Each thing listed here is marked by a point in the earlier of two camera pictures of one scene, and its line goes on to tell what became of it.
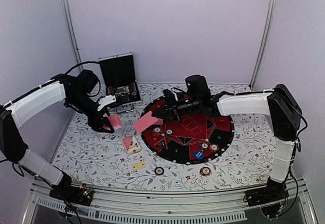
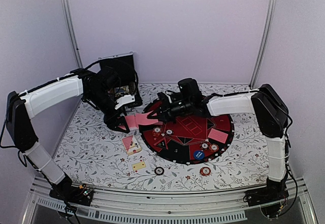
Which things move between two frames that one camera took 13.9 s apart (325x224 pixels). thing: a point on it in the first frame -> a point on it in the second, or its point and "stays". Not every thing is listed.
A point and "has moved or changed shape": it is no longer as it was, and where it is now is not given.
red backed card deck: x=116 y=121 has moved or changed shape
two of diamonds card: x=138 y=165 stays
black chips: x=169 y=132 stays
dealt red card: x=146 y=121 has moved or changed shape
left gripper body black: x=92 y=120 -> x=108 y=118
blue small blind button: x=198 y=154 stays
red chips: x=214 y=147 stays
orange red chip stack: x=205 y=171 stays
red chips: x=157 y=132 stays
